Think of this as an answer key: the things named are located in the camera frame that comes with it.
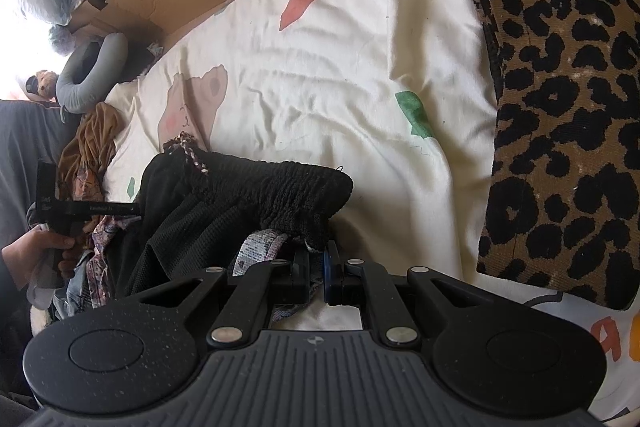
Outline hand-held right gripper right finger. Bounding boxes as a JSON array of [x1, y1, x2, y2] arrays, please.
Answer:
[[323, 240, 494, 349]]

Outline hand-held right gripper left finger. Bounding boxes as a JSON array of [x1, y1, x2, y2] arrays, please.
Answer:
[[135, 248, 312, 351]]

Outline black pants with patterned lining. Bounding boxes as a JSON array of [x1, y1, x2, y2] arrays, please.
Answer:
[[80, 132, 355, 308]]

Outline person's left hand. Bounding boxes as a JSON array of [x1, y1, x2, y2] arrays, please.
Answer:
[[1, 228, 77, 291]]

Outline dark grey cushion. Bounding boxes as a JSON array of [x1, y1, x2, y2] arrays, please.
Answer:
[[0, 99, 82, 249]]

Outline brown printed garment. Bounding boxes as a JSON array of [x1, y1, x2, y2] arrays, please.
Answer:
[[57, 102, 119, 204]]

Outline blue grey garment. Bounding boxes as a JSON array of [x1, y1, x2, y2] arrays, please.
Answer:
[[27, 276, 109, 324]]

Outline brown teddy bear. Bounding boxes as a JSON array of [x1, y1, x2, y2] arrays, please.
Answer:
[[25, 69, 59, 100]]

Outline grey neck pillow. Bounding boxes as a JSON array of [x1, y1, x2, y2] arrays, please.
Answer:
[[55, 32, 130, 116]]

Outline black garment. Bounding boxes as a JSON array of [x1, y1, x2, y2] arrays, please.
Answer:
[[119, 41, 167, 84]]

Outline cream printed bedsheet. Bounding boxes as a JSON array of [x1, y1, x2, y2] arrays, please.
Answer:
[[102, 0, 640, 425]]

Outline leopard print cushion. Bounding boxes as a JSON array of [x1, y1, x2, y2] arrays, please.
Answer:
[[442, 0, 640, 311]]

